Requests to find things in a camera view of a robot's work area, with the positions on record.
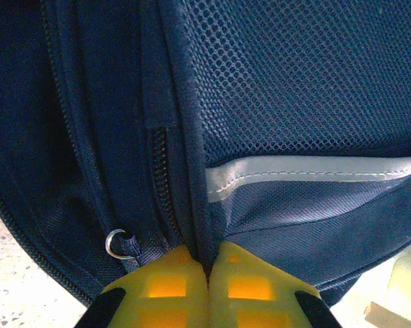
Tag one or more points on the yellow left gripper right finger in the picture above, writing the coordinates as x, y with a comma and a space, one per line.
253, 300

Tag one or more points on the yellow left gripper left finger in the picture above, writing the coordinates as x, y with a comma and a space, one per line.
157, 300

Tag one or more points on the navy blue backpack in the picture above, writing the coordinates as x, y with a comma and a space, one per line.
226, 102

